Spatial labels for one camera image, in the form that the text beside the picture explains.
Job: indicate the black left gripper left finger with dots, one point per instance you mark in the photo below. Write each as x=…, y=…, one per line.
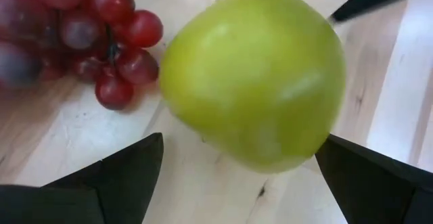
x=84, y=200

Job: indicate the red grape bunch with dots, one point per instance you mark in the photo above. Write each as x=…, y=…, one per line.
x=111, y=0

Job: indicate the yellow-green apple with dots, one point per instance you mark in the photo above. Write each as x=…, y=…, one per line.
x=253, y=82

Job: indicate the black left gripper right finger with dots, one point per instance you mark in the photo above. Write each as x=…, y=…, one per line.
x=382, y=193

